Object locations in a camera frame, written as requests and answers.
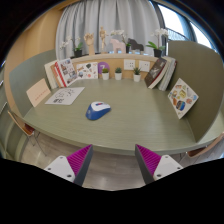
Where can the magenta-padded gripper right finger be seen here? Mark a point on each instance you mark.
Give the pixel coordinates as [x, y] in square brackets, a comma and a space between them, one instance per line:
[166, 165]

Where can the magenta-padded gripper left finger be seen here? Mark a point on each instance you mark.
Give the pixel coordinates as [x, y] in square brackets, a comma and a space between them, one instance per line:
[60, 166]

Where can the blue and white computer mouse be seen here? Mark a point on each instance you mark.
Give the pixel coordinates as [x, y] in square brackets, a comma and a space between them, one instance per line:
[98, 111]

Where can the white mouse pad with drawing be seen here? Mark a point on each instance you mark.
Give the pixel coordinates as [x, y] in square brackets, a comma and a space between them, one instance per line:
[65, 96]

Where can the wooden chair with metal legs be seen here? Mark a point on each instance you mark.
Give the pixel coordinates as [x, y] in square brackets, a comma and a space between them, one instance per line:
[200, 151]
[25, 128]

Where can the colourful sticker card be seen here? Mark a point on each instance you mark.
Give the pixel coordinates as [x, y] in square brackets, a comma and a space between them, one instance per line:
[182, 97]

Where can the beige card booklet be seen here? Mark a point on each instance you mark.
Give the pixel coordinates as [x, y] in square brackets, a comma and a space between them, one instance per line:
[38, 92]

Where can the white books stack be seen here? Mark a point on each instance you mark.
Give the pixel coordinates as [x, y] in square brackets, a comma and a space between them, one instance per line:
[169, 75]

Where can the white book with red band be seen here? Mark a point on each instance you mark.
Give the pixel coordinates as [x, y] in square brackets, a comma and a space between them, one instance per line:
[57, 76]

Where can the tan cover book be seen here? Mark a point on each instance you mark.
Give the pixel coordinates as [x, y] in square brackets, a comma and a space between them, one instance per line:
[54, 75]

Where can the thick white book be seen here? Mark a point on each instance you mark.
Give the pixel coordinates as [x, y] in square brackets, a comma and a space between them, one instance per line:
[49, 75]

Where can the red book with photo cover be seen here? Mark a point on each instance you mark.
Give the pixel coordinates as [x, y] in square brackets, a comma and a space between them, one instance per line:
[68, 70]

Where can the white sticker sheet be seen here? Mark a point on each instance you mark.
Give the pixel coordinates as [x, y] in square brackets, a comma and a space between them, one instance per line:
[87, 70]

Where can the white orchid in black pot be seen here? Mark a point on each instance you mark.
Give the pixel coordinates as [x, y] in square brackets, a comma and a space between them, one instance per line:
[157, 52]
[78, 52]
[128, 48]

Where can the black wooden horse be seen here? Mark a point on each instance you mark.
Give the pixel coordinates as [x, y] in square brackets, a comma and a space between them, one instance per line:
[135, 45]

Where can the wooden hand model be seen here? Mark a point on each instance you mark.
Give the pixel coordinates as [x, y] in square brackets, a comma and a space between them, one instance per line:
[90, 41]

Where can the pink wooden horse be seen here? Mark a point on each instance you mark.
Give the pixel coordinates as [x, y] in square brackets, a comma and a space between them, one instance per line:
[117, 46]

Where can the wooden artist mannequin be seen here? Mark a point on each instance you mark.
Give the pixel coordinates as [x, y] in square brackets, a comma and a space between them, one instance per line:
[103, 38]

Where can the dark-framed window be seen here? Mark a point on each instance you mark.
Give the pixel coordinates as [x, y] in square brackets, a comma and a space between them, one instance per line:
[173, 21]

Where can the grey curtain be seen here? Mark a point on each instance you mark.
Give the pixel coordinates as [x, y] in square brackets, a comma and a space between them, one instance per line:
[126, 16]

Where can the white wall socket plate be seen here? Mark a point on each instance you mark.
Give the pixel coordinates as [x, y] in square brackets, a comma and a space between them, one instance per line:
[129, 64]
[144, 66]

